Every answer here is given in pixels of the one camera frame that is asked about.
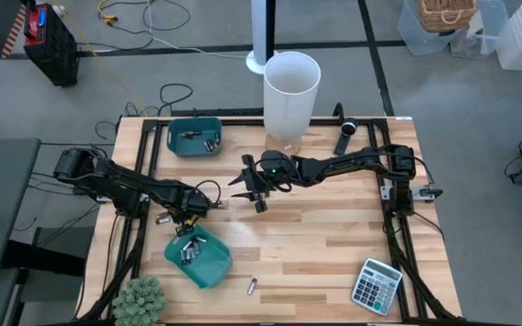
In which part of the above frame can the teal plastic bin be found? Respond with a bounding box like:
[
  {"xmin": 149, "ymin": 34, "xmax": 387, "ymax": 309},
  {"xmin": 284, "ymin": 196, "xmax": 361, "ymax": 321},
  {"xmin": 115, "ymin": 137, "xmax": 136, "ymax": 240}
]
[
  {"xmin": 163, "ymin": 224, "xmax": 234, "ymax": 290},
  {"xmin": 166, "ymin": 116, "xmax": 224, "ymax": 158}
]

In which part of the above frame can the clear plastic storage bin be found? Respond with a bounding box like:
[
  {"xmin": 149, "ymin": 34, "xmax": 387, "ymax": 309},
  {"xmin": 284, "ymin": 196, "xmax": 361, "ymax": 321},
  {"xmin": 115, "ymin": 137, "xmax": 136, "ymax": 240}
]
[
  {"xmin": 396, "ymin": 0, "xmax": 469, "ymax": 56},
  {"xmin": 449, "ymin": 0, "xmax": 509, "ymax": 60}
]

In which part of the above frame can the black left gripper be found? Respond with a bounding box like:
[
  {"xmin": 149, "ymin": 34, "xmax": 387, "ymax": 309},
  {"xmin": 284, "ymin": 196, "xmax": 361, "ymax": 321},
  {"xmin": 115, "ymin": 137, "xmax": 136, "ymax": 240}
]
[{"xmin": 169, "ymin": 187, "xmax": 224, "ymax": 237}]

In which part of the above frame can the yellow plug cable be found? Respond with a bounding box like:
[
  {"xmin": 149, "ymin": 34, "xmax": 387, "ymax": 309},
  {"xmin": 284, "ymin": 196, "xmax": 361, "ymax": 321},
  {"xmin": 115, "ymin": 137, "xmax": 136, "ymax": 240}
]
[{"xmin": 97, "ymin": 0, "xmax": 120, "ymax": 26}]

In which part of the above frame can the white shade wooden base lamp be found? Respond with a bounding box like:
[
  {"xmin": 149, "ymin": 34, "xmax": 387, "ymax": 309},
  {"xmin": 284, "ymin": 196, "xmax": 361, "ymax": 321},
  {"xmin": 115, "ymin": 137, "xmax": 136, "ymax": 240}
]
[{"xmin": 263, "ymin": 51, "xmax": 322, "ymax": 156}]

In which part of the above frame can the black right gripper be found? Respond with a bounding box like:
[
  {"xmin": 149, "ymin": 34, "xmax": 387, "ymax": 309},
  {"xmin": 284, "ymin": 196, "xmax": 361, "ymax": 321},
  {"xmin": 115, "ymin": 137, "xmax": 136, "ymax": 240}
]
[{"xmin": 227, "ymin": 154, "xmax": 274, "ymax": 214}]

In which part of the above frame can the black webcam on stand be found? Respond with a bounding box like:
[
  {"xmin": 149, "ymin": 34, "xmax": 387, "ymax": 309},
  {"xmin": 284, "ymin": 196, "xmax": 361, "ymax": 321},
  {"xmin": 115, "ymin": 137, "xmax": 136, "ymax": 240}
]
[{"xmin": 333, "ymin": 117, "xmax": 359, "ymax": 156}]

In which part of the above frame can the green artificial plant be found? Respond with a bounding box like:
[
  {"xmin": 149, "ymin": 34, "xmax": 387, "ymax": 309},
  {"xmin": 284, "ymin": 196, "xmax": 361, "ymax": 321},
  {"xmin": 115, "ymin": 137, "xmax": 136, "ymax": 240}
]
[{"xmin": 111, "ymin": 275, "xmax": 168, "ymax": 326}]

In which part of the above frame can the woven wicker basket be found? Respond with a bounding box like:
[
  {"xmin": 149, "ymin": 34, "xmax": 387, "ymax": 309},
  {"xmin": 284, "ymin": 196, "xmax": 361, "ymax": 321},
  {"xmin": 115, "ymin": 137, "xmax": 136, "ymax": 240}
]
[{"xmin": 417, "ymin": 0, "xmax": 478, "ymax": 34}]

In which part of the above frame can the black red tool case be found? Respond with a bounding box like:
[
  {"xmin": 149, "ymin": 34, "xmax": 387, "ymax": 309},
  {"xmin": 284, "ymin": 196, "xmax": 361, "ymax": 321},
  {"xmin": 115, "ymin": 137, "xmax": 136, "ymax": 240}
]
[{"xmin": 23, "ymin": 3, "xmax": 81, "ymax": 88}]

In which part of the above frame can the black looped floor cable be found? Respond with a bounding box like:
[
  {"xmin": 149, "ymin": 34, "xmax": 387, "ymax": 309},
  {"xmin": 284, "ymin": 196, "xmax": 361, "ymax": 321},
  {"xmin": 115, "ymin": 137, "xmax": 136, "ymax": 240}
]
[
  {"xmin": 158, "ymin": 82, "xmax": 194, "ymax": 117},
  {"xmin": 141, "ymin": 0, "xmax": 193, "ymax": 33}
]

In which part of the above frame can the long yellow cable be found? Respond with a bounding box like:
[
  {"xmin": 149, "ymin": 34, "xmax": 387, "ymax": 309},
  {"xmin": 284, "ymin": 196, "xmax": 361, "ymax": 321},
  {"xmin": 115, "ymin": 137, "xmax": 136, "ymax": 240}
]
[{"xmin": 52, "ymin": 0, "xmax": 149, "ymax": 117}]

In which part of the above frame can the white floor cable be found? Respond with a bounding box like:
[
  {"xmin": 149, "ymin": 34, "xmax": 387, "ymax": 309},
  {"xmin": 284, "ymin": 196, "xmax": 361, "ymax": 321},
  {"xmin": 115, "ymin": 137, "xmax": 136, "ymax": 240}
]
[{"xmin": 147, "ymin": 0, "xmax": 249, "ymax": 60}]

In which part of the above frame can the grey desk calculator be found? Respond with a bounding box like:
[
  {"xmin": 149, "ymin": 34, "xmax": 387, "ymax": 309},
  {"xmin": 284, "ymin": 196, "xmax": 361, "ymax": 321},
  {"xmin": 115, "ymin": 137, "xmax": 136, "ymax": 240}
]
[{"xmin": 350, "ymin": 257, "xmax": 403, "ymax": 317}]

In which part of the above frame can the white black floor stand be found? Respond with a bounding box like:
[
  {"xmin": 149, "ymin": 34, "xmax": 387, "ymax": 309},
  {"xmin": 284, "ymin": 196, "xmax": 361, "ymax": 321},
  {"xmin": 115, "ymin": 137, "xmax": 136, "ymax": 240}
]
[{"xmin": 246, "ymin": 0, "xmax": 280, "ymax": 76}]

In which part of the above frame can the black desk base plate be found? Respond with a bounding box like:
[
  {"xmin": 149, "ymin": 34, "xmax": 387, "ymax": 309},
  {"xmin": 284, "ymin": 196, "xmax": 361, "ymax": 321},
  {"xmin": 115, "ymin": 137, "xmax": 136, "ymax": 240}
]
[{"xmin": 2, "ymin": 225, "xmax": 95, "ymax": 278}]

